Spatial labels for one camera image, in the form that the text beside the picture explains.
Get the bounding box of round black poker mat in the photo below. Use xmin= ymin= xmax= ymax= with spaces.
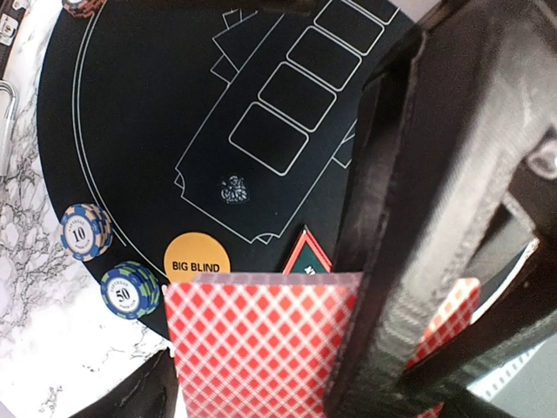
xmin=37 ymin=0 xmax=414 ymax=340

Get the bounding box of black poker chip case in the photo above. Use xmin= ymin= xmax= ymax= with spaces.
xmin=1 ymin=0 xmax=27 ymax=177

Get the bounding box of red triangular all-in marker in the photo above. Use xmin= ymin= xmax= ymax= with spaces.
xmin=282 ymin=226 xmax=332 ymax=275

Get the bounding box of white chip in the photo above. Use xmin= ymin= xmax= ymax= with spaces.
xmin=60 ymin=203 xmax=114 ymax=262

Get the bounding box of brown chip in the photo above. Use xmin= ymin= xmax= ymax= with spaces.
xmin=61 ymin=0 xmax=105 ymax=18

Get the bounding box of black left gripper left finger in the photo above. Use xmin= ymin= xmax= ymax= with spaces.
xmin=80 ymin=349 xmax=178 ymax=418

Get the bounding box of red playing card deck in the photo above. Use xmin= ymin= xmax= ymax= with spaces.
xmin=164 ymin=272 xmax=482 ymax=418

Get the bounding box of green 50 chip stack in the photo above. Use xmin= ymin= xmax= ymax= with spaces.
xmin=100 ymin=261 xmax=161 ymax=320

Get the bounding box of orange big blind button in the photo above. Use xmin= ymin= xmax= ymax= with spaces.
xmin=164 ymin=232 xmax=231 ymax=283

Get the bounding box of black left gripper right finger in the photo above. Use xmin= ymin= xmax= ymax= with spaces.
xmin=324 ymin=1 xmax=556 ymax=417

